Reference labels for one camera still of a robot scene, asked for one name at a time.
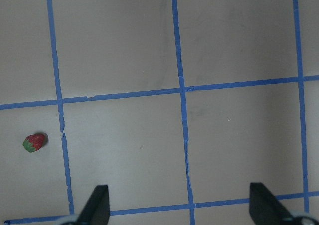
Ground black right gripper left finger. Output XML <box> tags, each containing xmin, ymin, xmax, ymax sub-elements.
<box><xmin>77</xmin><ymin>185</ymin><xmax>110</xmax><ymax>225</ymax></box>

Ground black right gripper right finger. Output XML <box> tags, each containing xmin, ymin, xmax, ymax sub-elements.
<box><xmin>249</xmin><ymin>182</ymin><xmax>294</xmax><ymax>225</ymax></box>

